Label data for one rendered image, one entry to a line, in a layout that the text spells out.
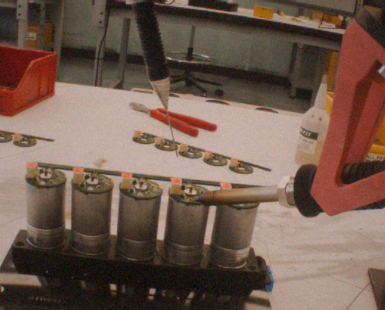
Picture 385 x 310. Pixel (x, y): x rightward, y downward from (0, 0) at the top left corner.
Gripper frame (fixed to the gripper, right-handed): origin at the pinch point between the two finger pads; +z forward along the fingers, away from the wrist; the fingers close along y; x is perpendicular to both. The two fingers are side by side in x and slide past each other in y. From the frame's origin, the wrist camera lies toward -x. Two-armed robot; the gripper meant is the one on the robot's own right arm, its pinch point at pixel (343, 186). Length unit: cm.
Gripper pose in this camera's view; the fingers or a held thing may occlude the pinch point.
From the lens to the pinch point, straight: 22.5
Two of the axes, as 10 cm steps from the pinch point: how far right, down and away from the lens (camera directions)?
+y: -6.6, 1.8, -7.3
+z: -4.7, 6.6, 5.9
